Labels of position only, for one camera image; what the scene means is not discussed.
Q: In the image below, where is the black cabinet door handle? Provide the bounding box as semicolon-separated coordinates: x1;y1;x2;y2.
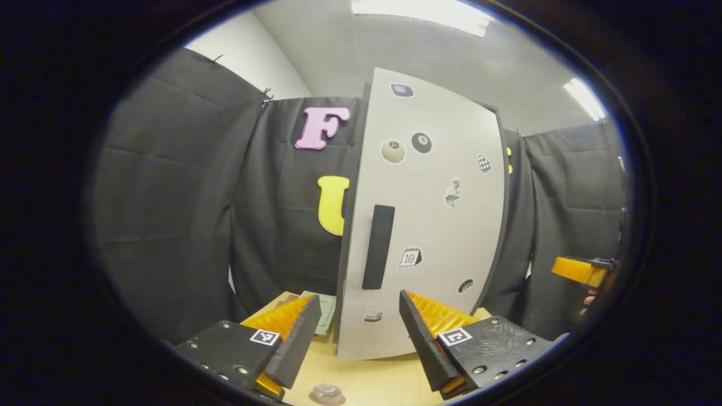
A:
362;204;396;291

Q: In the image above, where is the grey cabinet door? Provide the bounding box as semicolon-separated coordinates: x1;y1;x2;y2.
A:
336;67;507;362

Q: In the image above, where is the narrow ceiling light panel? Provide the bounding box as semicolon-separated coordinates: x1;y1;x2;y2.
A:
563;77;607;122

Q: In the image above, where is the large ceiling light panel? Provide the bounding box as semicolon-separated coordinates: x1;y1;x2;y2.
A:
350;0;495;38

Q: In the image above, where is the green flat box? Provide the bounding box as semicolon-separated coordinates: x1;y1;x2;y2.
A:
298;290;337;337

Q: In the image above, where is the black backdrop cloth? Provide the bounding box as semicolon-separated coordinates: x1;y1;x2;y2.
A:
93;48;630;346

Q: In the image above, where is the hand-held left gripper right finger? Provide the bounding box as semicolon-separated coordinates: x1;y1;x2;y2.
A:
398;290;556;401

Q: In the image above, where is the clear plastic bottle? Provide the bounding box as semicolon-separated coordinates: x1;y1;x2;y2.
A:
309;383;346;405

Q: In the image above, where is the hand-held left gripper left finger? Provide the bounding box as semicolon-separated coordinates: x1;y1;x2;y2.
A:
174;293;323;402

